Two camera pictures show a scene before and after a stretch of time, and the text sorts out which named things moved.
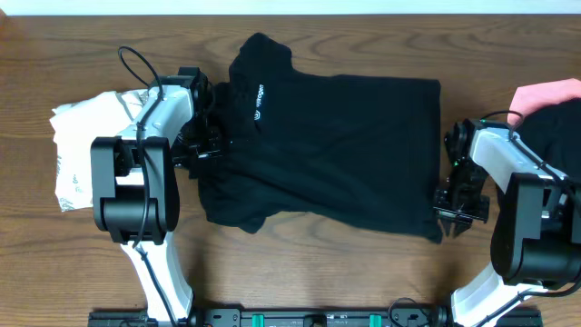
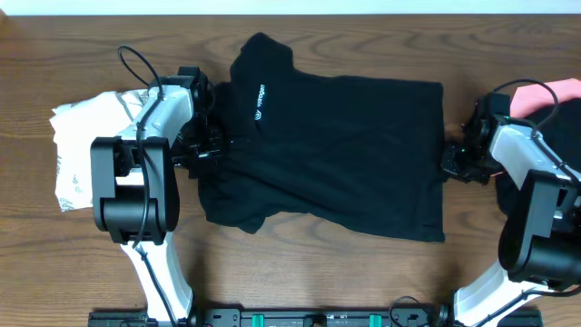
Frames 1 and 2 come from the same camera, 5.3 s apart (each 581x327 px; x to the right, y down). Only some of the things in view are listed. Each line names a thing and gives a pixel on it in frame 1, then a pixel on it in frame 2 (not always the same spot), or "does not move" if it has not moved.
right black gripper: [481, 212] -> [448, 164]
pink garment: [529, 98] does not move
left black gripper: [214, 149] does not move
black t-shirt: [356, 152] does not move
